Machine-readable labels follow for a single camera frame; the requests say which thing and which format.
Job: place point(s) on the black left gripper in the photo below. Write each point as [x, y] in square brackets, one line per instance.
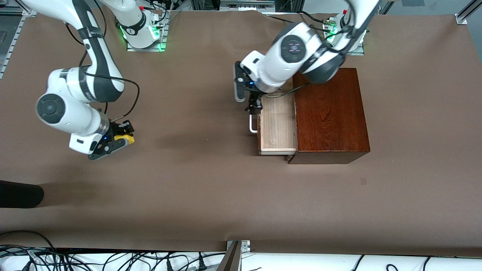
[255, 100]

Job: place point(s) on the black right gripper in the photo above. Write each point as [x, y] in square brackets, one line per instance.
[116, 129]

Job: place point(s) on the yellow cube block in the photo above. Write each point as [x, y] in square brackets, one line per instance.
[127, 139]

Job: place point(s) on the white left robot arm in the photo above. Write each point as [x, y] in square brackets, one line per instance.
[290, 56]

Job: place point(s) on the dark brown wooden cabinet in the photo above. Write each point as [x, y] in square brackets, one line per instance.
[331, 120]

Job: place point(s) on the brown paper table cover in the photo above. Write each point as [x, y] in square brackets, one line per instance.
[188, 180]

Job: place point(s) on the black cylinder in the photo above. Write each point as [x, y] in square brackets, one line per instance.
[19, 194]

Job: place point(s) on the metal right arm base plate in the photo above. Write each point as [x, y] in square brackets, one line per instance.
[145, 49]

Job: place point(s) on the aluminium frame rack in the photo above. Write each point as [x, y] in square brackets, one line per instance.
[244, 4]

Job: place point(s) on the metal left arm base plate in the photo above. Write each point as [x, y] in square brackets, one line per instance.
[357, 52]

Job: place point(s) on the aluminium extrusion rail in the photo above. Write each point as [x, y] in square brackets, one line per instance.
[467, 13]
[15, 37]

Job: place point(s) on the aluminium profile post with bracket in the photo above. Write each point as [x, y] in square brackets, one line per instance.
[235, 252]

